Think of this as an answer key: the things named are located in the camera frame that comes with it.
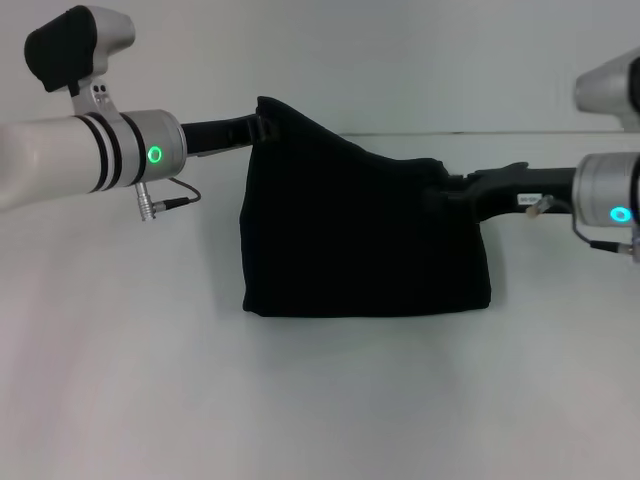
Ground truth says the black shirt with white print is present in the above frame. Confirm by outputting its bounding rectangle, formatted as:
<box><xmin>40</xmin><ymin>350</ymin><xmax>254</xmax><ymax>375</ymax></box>
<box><xmin>239</xmin><ymin>95</ymin><xmax>495</xmax><ymax>320</ymax></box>

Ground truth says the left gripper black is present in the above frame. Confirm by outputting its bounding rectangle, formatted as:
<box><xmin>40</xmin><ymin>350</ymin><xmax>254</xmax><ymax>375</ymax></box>
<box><xmin>179</xmin><ymin>113</ymin><xmax>280</xmax><ymax>159</ymax></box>

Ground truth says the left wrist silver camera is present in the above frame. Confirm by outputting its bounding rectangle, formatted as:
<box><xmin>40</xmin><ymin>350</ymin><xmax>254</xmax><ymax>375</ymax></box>
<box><xmin>22</xmin><ymin>4</ymin><xmax>138</xmax><ymax>125</ymax></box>

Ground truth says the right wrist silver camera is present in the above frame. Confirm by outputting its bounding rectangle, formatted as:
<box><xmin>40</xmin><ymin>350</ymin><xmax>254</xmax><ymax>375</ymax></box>
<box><xmin>573</xmin><ymin>46</ymin><xmax>640</xmax><ymax>134</ymax></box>

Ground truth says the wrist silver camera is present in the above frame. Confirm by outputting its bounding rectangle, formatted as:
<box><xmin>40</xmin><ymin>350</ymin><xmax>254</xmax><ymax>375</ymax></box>
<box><xmin>573</xmin><ymin>46</ymin><xmax>640</xmax><ymax>134</ymax></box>
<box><xmin>22</xmin><ymin>4</ymin><xmax>138</xmax><ymax>125</ymax></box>

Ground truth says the left gripper cable with connector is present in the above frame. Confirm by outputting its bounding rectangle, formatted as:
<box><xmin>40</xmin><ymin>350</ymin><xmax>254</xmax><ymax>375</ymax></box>
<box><xmin>135</xmin><ymin>175</ymin><xmax>203</xmax><ymax>223</ymax></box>

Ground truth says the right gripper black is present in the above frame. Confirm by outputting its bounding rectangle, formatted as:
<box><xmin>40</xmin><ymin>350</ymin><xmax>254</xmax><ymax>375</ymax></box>
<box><xmin>423</xmin><ymin>161</ymin><xmax>580</xmax><ymax>224</ymax></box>

